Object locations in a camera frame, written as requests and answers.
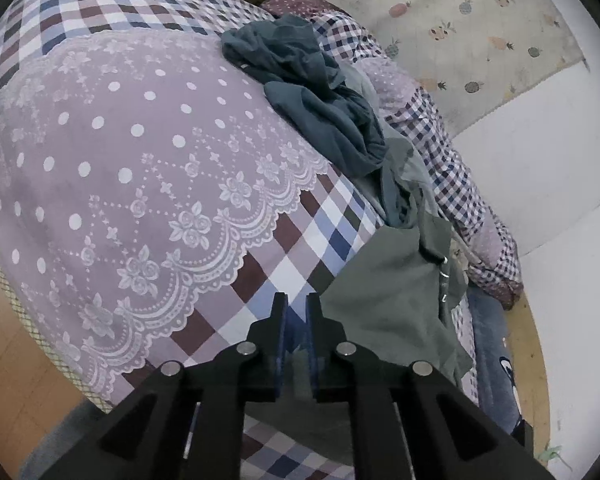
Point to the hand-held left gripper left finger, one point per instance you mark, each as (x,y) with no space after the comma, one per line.
(281,345)

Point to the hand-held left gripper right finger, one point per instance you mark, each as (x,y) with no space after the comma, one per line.
(310,345)

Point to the olive green t-shirt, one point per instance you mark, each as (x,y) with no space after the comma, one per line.
(390,290)

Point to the blue plush pillow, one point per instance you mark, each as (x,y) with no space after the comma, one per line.
(490,350)

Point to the light grey garment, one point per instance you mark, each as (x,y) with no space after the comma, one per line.
(400,180)

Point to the wooden bed headboard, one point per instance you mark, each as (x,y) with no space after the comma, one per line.
(530,360)

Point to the checked dotted quilt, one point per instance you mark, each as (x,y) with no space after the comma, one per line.
(445,160)

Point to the teal blue garment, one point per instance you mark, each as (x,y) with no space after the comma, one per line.
(310,100)

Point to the checked bedsheet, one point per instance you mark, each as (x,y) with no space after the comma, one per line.
(130,150)

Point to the pineapple print wall cloth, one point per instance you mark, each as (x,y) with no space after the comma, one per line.
(470,35)

